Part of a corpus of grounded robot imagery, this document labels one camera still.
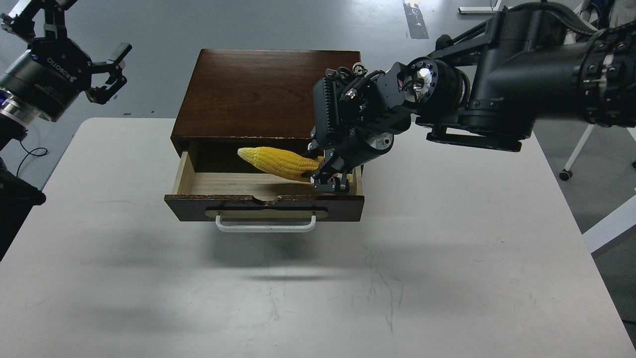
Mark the white side table corner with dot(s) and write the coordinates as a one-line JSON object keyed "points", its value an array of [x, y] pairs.
{"points": [[616, 223]]}

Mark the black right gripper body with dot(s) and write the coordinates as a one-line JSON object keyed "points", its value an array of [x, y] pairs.
{"points": [[359, 113]]}

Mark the yellow corn cob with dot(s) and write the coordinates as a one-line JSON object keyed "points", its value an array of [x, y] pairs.
{"points": [[278, 162]]}

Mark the black floor tape strip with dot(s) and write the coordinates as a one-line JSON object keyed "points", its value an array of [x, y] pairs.
{"points": [[416, 27]]}

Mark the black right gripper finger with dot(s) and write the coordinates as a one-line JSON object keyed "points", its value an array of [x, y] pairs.
{"points": [[316, 161], [340, 180]]}

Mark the white office chair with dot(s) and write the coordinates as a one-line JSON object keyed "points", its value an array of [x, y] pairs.
{"points": [[601, 14]]}

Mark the wooden drawer with white handle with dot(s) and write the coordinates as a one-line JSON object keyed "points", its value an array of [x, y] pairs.
{"points": [[225, 186]]}

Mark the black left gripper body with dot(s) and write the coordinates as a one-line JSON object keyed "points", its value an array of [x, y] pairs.
{"points": [[49, 76]]}

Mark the white desk foot bar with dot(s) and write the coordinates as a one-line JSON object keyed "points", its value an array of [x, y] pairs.
{"points": [[492, 7]]}

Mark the dark wooden drawer cabinet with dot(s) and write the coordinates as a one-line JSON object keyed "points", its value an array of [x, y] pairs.
{"points": [[250, 98]]}

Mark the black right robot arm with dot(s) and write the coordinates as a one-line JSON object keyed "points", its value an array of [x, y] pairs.
{"points": [[483, 89]]}

